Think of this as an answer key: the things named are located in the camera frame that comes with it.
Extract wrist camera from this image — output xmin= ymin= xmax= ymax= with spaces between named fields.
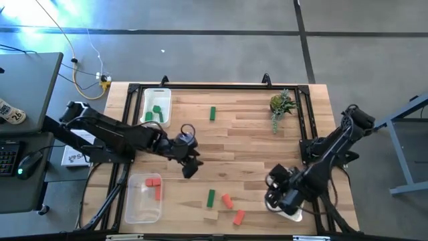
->
xmin=269 ymin=163 xmax=291 ymax=183
xmin=177 ymin=133 xmax=198 ymax=148

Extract potted succulent plant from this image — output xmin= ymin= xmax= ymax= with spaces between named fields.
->
xmin=269 ymin=88 xmax=298 ymax=134

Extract grey desk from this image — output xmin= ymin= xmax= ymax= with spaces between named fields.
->
xmin=0 ymin=52 xmax=64 ymax=135

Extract white cable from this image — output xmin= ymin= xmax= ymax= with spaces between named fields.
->
xmin=86 ymin=28 xmax=105 ymax=81

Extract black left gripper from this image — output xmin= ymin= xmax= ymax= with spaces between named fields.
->
xmin=167 ymin=143 xmax=204 ymax=179

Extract silver metal bracket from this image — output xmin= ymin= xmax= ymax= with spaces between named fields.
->
xmin=293 ymin=235 xmax=331 ymax=241
xmin=106 ymin=234 xmax=144 ymax=241

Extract black backlit keyboard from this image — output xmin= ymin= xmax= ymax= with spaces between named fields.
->
xmin=0 ymin=140 xmax=21 ymax=177

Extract white printed object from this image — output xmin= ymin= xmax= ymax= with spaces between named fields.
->
xmin=0 ymin=98 xmax=27 ymax=126

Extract yellow power plug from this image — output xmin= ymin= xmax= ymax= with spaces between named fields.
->
xmin=99 ymin=74 xmax=112 ymax=91

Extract black computer mouse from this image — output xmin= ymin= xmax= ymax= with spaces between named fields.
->
xmin=16 ymin=150 xmax=43 ymax=181

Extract clear plastic bin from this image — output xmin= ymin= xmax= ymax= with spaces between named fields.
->
xmin=124 ymin=173 xmax=164 ymax=224

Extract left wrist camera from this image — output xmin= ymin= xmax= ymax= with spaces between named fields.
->
xmin=177 ymin=133 xmax=198 ymax=148

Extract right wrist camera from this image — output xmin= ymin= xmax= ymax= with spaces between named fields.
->
xmin=269 ymin=163 xmax=291 ymax=183

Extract yellow cable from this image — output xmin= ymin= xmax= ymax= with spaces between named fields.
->
xmin=35 ymin=0 xmax=108 ymax=100

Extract blue-grey metal table frame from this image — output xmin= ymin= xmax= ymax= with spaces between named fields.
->
xmin=373 ymin=93 xmax=428 ymax=195

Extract red wooden cylinder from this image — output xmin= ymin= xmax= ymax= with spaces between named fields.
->
xmin=221 ymin=193 xmax=234 ymax=210

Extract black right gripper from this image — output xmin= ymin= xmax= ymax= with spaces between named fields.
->
xmin=267 ymin=173 xmax=307 ymax=216

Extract white printed booklet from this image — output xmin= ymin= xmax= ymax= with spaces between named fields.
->
xmin=61 ymin=129 xmax=93 ymax=167

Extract white bin with handle cutout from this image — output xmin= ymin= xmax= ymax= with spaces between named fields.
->
xmin=139 ymin=87 xmax=173 ymax=129

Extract dark desk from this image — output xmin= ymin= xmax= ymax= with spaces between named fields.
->
xmin=0 ymin=131 xmax=55 ymax=215

